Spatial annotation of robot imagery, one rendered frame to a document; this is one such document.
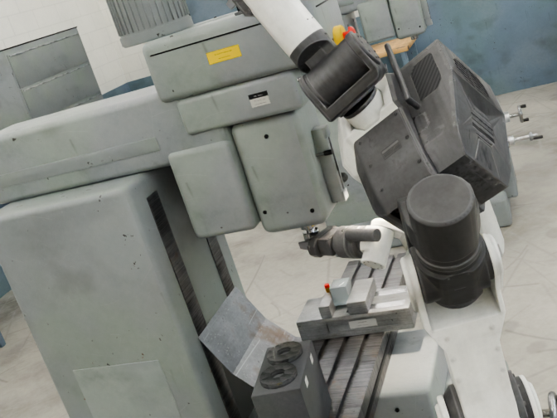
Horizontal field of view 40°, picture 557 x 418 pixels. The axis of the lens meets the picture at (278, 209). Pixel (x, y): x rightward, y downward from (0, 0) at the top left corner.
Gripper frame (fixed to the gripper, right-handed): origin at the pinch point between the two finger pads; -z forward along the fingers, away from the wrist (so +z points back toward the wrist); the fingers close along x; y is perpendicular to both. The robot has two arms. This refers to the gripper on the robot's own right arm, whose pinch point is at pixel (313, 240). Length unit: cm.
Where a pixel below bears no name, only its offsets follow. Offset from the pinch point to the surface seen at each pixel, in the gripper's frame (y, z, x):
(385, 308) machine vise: 26.0, 10.5, -9.1
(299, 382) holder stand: 15, 25, 42
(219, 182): -25.9, -9.1, 17.6
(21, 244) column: -24, -59, 53
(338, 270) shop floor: 121, -188, -195
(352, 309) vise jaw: 24.3, 2.4, -4.2
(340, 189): -13.9, 12.3, -3.5
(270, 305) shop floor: 121, -206, -145
